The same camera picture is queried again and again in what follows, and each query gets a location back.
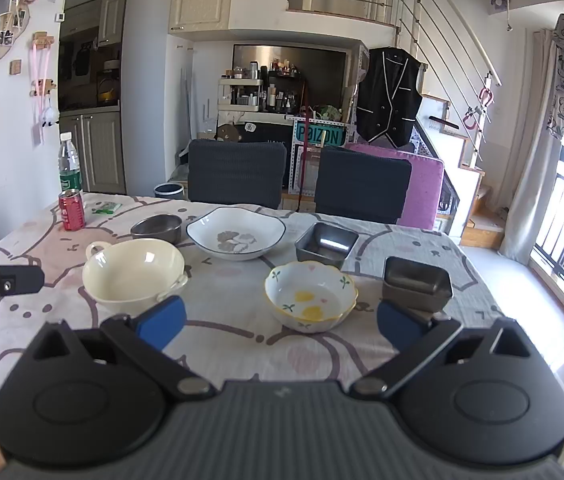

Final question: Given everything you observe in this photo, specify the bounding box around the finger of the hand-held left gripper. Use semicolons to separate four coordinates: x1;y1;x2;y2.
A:
0;264;46;297

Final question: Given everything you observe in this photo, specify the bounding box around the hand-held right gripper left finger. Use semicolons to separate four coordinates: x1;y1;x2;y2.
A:
27;295;218;403

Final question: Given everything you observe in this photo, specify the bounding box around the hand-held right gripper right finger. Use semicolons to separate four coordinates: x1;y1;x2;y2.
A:
349;300;538;401

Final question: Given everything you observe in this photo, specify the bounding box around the square steel bowl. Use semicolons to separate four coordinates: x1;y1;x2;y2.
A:
382;255;454;314
294;222;360;271

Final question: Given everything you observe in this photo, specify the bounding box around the cream bowl with handles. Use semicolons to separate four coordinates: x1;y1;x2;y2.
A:
81;238;189;317

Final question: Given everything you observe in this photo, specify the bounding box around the white lemon print bowl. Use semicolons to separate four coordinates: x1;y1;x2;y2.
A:
263;260;360;334

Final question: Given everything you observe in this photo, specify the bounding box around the round steel bowl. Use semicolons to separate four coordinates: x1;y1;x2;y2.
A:
130;213;184;245

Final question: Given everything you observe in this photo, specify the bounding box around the white leaf print plate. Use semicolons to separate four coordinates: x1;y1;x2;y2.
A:
185;206;287;262

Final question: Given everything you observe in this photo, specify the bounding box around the cartoon printed tablecloth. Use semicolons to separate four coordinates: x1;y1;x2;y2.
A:
0;192;519;413

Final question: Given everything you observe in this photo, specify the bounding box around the red soda can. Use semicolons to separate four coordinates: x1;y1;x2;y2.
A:
57;189;87;232

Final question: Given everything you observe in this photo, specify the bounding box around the clear water bottle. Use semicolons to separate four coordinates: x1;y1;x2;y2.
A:
57;131;83;196

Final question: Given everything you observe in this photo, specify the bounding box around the dark round trash can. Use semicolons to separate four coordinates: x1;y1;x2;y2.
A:
153;182;186;200

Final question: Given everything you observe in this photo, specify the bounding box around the purple cushion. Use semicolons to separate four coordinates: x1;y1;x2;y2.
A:
344;142;446;231

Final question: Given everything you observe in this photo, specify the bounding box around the dark grey chair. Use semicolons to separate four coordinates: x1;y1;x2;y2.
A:
314;145;413;225
187;138;288;210

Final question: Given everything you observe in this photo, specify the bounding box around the grey kitchen base cabinet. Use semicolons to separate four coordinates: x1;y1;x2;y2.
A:
59;110;128;196

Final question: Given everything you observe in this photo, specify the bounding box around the white wooden staircase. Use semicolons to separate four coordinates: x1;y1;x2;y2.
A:
421;92;509;252

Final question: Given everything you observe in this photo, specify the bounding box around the teal sign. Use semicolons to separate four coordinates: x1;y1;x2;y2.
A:
294;120;346;147

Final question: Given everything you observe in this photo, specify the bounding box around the beige curtain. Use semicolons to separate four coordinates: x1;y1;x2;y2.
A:
499;27;564;267

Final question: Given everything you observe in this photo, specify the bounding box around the black cabinet with bear sticker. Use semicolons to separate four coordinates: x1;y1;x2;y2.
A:
214;120;296;196

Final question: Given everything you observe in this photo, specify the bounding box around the black vest with white trim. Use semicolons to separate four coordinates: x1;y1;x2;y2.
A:
355;46;423;145

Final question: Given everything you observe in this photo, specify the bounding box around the white shelf cart with bottles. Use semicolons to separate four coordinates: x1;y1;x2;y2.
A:
216;77;266;122

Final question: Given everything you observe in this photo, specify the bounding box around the white clothes drying rack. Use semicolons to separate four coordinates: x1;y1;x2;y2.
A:
287;0;504;162

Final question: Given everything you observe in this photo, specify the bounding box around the cream upper cabinet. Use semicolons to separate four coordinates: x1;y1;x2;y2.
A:
169;0;236;34

